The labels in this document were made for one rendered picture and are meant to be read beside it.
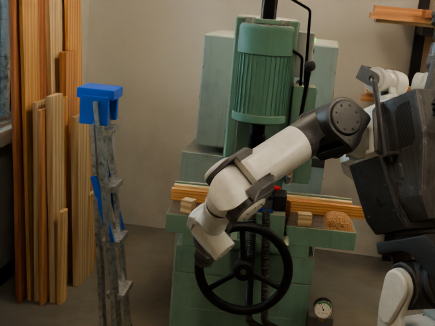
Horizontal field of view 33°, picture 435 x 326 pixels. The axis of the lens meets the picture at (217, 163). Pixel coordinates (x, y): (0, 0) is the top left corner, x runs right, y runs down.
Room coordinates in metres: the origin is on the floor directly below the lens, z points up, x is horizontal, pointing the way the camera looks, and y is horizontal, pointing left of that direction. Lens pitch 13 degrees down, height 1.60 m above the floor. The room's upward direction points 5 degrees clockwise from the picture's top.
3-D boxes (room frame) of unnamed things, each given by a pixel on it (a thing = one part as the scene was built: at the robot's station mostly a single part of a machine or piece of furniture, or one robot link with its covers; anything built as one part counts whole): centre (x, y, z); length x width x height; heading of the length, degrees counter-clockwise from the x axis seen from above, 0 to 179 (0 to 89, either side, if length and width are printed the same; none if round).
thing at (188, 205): (2.26, 0.08, 0.92); 0.04 x 0.04 x 0.04; 66
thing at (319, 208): (2.38, -0.19, 0.92); 0.67 x 0.02 x 0.04; 87
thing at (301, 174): (2.56, -0.29, 1.02); 0.09 x 0.07 x 0.12; 87
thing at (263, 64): (2.38, -0.12, 1.35); 0.18 x 0.18 x 0.31
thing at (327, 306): (2.16, -0.37, 0.65); 0.06 x 0.04 x 0.08; 87
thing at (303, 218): (2.24, -0.29, 0.92); 0.04 x 0.03 x 0.04; 93
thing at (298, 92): (2.59, -0.28, 1.23); 0.09 x 0.08 x 0.15; 177
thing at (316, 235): (2.27, -0.15, 0.87); 0.61 x 0.30 x 0.06; 87
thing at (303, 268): (2.50, -0.13, 0.76); 0.57 x 0.45 x 0.09; 177
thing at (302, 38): (2.69, -0.28, 1.40); 0.10 x 0.06 x 0.16; 177
